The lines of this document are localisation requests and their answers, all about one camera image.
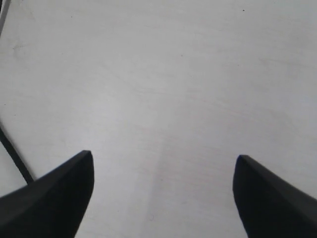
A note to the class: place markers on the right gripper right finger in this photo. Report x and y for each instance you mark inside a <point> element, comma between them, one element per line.
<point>270,207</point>

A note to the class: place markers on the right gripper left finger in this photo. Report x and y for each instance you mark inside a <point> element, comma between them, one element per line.
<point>52,206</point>

